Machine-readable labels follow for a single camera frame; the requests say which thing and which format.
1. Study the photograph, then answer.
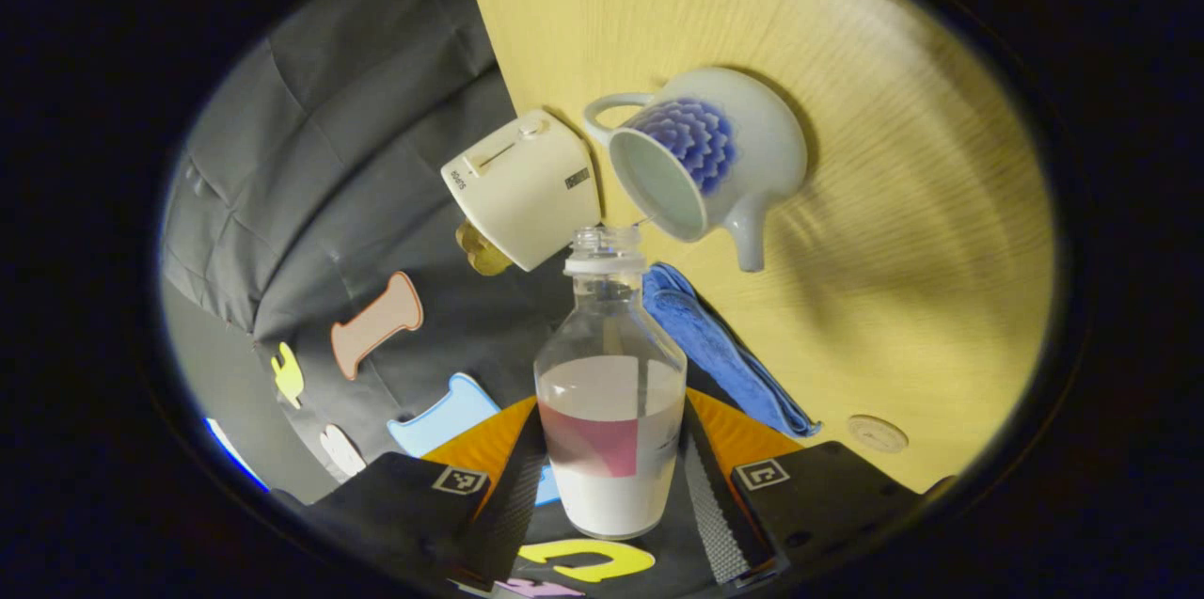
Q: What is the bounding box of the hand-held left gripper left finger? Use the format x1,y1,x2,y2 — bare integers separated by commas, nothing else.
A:
303,397,548,592

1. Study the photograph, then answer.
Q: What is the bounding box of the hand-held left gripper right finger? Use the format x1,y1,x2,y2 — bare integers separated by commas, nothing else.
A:
679,389,923,589

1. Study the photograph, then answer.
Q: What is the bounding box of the clear plastic water bottle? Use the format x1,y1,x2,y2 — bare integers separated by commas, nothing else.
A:
533,225,688,541

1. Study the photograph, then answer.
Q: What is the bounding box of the round coaster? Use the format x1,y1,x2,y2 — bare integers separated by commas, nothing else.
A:
847,415,910,455

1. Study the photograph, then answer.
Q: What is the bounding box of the white blue-patterned teacup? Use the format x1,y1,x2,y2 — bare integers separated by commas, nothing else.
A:
583,66,808,273

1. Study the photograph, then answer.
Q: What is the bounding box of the blue folded towel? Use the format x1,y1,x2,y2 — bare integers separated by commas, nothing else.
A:
642,262,821,438

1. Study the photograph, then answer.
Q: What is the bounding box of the brown toast slice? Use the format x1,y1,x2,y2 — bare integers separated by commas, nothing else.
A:
456,221,514,277

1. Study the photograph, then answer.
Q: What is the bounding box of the white toaster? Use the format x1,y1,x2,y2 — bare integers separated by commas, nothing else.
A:
440,108,603,273

